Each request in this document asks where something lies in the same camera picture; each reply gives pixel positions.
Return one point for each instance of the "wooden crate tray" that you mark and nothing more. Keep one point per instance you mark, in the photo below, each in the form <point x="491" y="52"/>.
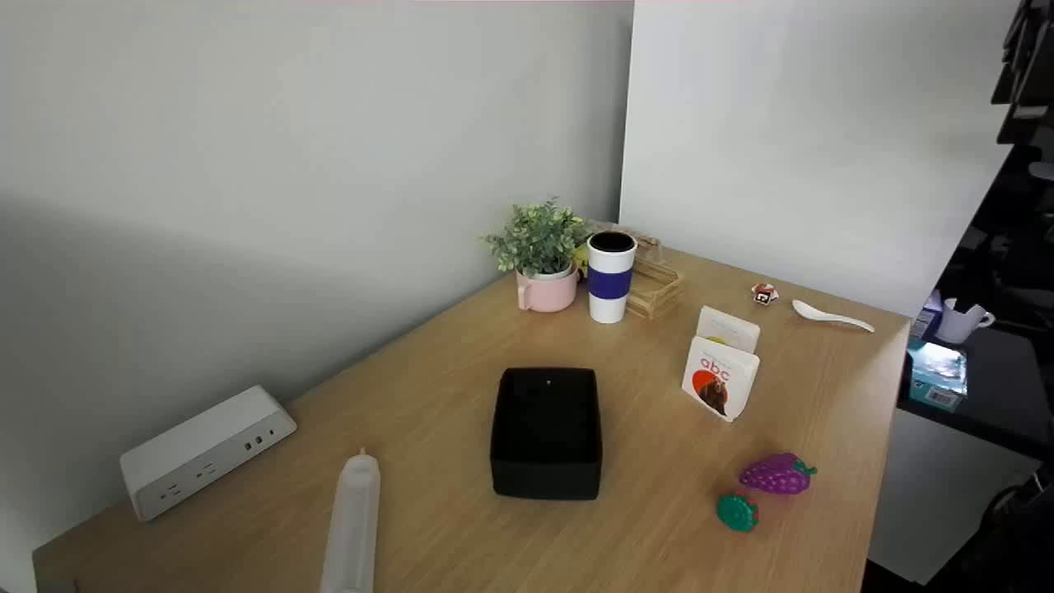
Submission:
<point x="655" y="280"/>

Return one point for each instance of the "small red white toy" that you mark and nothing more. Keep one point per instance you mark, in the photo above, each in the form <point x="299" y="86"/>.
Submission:
<point x="765" y="293"/>

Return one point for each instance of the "white plastic spoon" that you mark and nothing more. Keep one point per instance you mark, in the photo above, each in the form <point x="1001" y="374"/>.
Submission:
<point x="815" y="313"/>

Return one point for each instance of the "red toy strawberry green top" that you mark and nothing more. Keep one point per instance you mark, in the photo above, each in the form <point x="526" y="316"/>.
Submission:
<point x="735" y="511"/>

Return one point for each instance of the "white mug on side table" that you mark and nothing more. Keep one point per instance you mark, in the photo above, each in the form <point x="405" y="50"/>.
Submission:
<point x="960" y="323"/>

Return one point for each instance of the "purple toy grapes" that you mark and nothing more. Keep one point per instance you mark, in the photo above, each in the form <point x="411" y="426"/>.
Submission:
<point x="779" y="474"/>

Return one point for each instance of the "green plant in pink pot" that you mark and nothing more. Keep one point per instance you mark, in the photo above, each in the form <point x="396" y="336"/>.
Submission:
<point x="542" y="248"/>

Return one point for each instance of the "white card stack behind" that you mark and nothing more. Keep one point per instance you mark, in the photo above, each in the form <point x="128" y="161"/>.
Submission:
<point x="731" y="330"/>

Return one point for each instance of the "white cup with blue band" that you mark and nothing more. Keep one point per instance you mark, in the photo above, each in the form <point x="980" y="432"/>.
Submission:
<point x="611" y="274"/>

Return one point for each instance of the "white translucent bottle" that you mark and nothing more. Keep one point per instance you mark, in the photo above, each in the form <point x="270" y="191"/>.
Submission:
<point x="354" y="529"/>

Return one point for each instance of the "black rectangular bowl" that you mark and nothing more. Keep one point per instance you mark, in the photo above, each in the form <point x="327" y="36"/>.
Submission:
<point x="546" y="438"/>

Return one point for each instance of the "card stack with red picture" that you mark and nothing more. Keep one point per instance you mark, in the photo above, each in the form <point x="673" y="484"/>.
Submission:
<point x="720" y="375"/>

